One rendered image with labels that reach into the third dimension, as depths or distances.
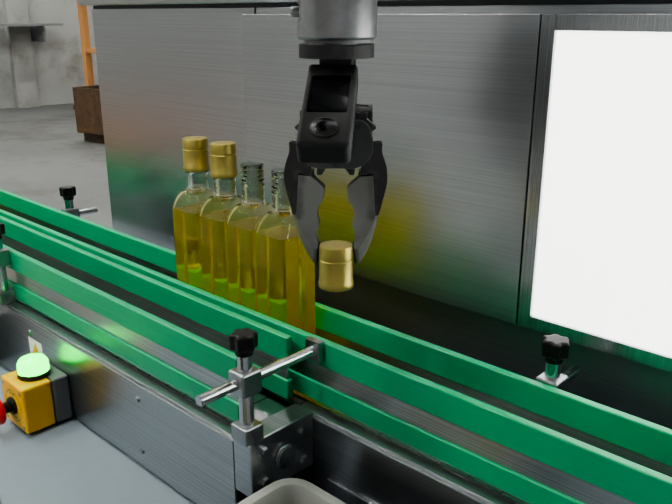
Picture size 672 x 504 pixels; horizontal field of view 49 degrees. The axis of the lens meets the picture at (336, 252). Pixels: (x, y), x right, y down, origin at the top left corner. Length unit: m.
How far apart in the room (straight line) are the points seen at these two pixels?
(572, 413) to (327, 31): 0.43
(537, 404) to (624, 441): 0.09
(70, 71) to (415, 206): 11.61
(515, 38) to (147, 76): 0.74
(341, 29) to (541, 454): 0.42
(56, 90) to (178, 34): 11.08
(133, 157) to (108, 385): 0.54
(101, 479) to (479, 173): 0.61
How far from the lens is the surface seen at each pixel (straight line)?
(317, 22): 0.69
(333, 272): 0.73
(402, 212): 0.93
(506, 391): 0.80
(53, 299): 1.18
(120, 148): 1.48
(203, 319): 0.98
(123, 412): 1.03
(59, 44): 12.35
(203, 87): 1.24
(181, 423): 0.91
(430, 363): 0.85
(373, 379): 0.81
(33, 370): 1.14
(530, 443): 0.72
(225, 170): 0.96
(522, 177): 0.83
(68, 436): 1.14
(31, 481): 1.06
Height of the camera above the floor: 1.32
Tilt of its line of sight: 18 degrees down
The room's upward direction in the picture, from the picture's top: straight up
